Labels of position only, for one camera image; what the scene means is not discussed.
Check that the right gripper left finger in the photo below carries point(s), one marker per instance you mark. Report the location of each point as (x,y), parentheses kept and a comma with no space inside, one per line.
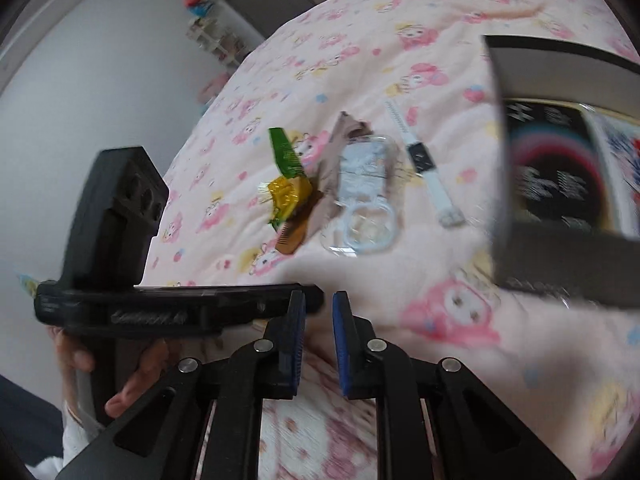
(287,335)

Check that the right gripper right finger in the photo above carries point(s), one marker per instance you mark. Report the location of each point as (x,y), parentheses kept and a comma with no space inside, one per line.
(359,368)

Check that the wooden comb with tassel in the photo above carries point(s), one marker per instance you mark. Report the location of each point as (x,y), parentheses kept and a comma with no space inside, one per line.
(294,230)

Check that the green yellow corn package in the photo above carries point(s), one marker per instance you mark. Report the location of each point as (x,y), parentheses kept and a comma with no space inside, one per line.
(291,189)

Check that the white smartwatch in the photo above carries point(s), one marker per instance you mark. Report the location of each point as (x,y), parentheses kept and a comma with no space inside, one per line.
(447,213)

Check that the person's left hand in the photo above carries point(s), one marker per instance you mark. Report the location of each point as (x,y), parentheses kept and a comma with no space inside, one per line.
(102,376)

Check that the pink cartoon print blanket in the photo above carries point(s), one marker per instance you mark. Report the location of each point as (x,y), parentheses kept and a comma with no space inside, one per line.
(569,370)

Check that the dark grey cardboard box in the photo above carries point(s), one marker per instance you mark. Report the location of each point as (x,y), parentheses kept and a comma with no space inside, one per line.
(544,258)

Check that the black Smart Devil booklet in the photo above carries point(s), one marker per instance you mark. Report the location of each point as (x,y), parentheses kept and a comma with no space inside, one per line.
(556,171)

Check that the white shelf with toys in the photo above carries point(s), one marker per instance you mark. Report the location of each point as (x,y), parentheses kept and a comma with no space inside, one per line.
(211,32)

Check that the blue white patterned packet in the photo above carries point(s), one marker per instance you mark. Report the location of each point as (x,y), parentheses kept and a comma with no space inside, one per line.
(617,137)

